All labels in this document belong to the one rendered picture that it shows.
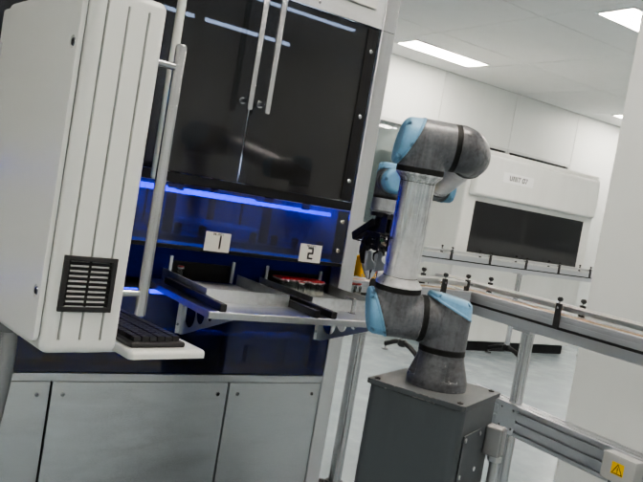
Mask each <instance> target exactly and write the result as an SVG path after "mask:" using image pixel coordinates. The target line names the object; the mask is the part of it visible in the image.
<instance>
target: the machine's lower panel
mask: <svg viewBox="0 0 643 482"><path fill-rule="evenodd" d="M12 373H13V374H12V378H11V384H10V387H9V389H10V390H9V393H8V397H7V398H8V399H7V400H6V405H5V408H4V412H3V413H4V414H3V417H2V421H1V424H0V425H1V426H0V482H35V480H36V474H37V467H38V461H39V454H40V448H41V442H42V435H43V428H44V423H45V416H46V409H47V403H48V397H49V391H50V384H51V382H52V389H51V395H50V402H49V407H48V414H47V421H46V426H45V433H44V440H43V446H42V452H41V459H40V465H39V472H38V477H37V482H304V477H305V472H306V466H307V460H308V454H309V449H310V443H311V438H312V432H313V426H314V421H315V415H316V409H317V403H318V398H319V393H320V387H321V384H320V383H321V382H322V376H310V375H234V374H159V373H83V372H12ZM228 384H229V387H228ZM227 389H228V393H227ZM226 395H227V399H226ZM225 401H226V404H225ZM224 407H225V410H224ZM223 413H224V417H223ZM222 419H223V423H222ZM221 425H222V428H221ZM220 430H221V434H220ZM219 436H220V440H219ZM218 442H219V446H218ZM217 448H218V451H217ZM216 453H217V457H216ZM215 460H216V464H215ZM214 466H215V469H214ZM213 472H214V475H213ZM212 478H213V481H212Z"/></svg>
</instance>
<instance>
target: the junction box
mask: <svg viewBox="0 0 643 482"><path fill-rule="evenodd" d="M600 476H602V477H604V478H606V479H608V480H609V481H611V482H641V481H642V476H643V462H642V461H639V460H637V459H635V458H632V457H630V456H629V455H626V454H624V453H622V452H619V451H617V450H615V449H605V451H604V456H603V461H602V467H601V471H600Z"/></svg>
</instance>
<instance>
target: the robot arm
mask: <svg viewBox="0 0 643 482"><path fill-rule="evenodd" d="M391 160H392V161H393V163H388V162H380V163H379V166H378V170H377V176H376V182H375V188H374V193H373V197H372V203H371V209H372V211H371V213H370V215H375V216H376V217H375V219H373V218H372V219H370V220H369V221H367V222H366V223H364V224H363V225H361V226H360V227H358V228H357V229H355V230H354V231H353V232H351V233H352V239H354V240H357V241H361V245H360V249H359V254H360V259H361V263H362V268H363V271H364V274H365V276H366V279H369V280H370V279H371V278H372V277H373V276H374V275H375V273H376V272H379V271H383V273H382V275H380V276H379V277H377V278H376V279H375V285H374V286H368V287H367V290H366V328H367V330H368V331H369V332H370V333H372V334H377V335H382V336H384V337H394V338H399V339H406V340H418V341H419V347H418V351H417V353H416V355H415V357H414V359H413V361H412V363H411V365H410V367H409V369H408V372H407V377H406V381H407V382H408V383H411V384H413V385H415V386H417V387H420V388H423V389H427V390H430V391H434V392H439V393H446V394H463V393H465V392H466V387H467V378H466V371H465V364H464V358H465V352H466V347H467V341H468V337H469V331H470V326H471V322H472V313H473V306H472V304H471V303H470V302H469V301H467V300H465V299H462V298H459V297H456V296H451V295H448V294H445V293H442V292H438V291H435V290H429V291H428V293H427V296H426V295H421V291H422V287H421V286H420V284H419V283H418V281H417V277H418V273H419V268H420V262H421V257H422V252H423V248H424V242H425V237H426V232H427V227H428V222H429V217H430V212H431V207H432V201H436V202H438V203H451V202H452V201H453V200H454V197H455V194H456V189H457V188H458V187H459V186H460V185H462V184H463V183H464V182H465V181H467V180H468V179H474V178H476V177H478V176H479V175H481V174H482V173H483V172H484V171H485V170H486V169H487V167H488V166H489V163H490V161H491V150H490V146H489V144H488V142H487V141H486V139H485V138H484V137H483V136H482V135H481V134H480V133H479V132H478V131H476V130H475V129H474V128H472V127H469V126H467V125H462V124H455V123H449V122H445V121H439V120H429V119H427V118H417V117H409V118H407V119H405V120H404V122H403V123H402V125H401V127H400V129H399V131H398V134H397V137H396V139H395V143H394V146H393V149H392V154H391ZM392 213H394V214H392ZM370 249H373V250H374V251H376V252H372V251H370ZM385 252H387V256H386V262H385V263H384V262H383V261H382V258H383V256H384V254H385Z"/></svg>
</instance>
